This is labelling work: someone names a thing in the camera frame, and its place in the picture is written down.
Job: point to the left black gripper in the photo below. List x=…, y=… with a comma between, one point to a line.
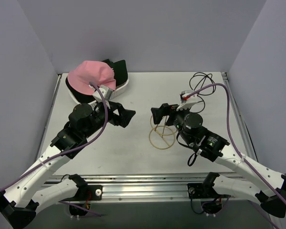
x=114, y=113

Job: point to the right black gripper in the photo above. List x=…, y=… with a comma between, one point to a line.
x=170, y=114

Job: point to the black baseball cap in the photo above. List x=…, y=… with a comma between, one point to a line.
x=79, y=97

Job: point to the pink bucket hat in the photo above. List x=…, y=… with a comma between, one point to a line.
x=97, y=72

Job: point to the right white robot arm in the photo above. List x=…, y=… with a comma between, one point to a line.
x=263, y=186

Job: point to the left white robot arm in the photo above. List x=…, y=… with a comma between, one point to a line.
x=24, y=199

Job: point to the white perforated plastic basket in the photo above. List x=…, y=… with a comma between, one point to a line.
x=115, y=93

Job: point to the dark green baseball cap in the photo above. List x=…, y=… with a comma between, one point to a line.
x=120, y=71

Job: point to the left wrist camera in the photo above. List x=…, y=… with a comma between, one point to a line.
x=103, y=92

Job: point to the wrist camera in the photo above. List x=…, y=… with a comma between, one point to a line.
x=187, y=101
x=103, y=92

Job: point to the gold wire hat stand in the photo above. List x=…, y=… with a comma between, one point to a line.
x=165, y=133

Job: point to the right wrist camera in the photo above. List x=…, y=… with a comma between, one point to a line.
x=187, y=101

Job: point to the black wire hat stand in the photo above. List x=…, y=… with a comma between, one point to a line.
x=205, y=79

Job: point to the aluminium front rail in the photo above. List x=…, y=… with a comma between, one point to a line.
x=144, y=188

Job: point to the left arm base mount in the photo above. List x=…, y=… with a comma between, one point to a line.
x=85, y=193

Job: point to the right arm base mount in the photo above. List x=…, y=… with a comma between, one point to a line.
x=206, y=190

